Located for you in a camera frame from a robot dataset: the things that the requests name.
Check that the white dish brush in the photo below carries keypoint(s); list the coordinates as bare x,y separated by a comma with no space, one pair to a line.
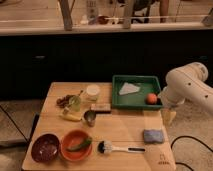
106,147

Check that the green pepper toy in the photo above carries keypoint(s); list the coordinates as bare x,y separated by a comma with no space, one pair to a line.
85,143

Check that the blue sponge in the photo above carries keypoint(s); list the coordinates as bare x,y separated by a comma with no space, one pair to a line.
153,136

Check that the wooden block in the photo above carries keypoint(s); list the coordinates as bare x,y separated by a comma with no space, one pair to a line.
101,107

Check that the yellow banana toy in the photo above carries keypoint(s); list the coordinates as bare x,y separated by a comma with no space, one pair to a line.
71,117

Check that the dark red grapes toy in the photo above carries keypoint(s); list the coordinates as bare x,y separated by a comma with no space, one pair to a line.
63,102

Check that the green plastic tray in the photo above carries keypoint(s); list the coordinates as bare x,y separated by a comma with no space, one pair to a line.
135,101

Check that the white folded cloth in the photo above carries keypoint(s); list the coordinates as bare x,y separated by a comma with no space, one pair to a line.
128,88

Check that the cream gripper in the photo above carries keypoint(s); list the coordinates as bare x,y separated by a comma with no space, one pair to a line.
168,116

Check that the orange ball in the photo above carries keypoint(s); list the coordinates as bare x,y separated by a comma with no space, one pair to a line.
151,98

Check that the dark red bowl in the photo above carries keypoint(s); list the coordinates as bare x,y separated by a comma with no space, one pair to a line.
45,148

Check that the orange bowl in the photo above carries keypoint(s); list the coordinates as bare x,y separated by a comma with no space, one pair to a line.
73,138

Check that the white plastic jar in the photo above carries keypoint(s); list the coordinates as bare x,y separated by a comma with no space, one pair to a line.
92,92

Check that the small metal cup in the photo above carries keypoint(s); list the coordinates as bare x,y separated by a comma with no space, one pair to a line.
89,117

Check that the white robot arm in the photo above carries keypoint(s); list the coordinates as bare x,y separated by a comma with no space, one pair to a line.
186,82

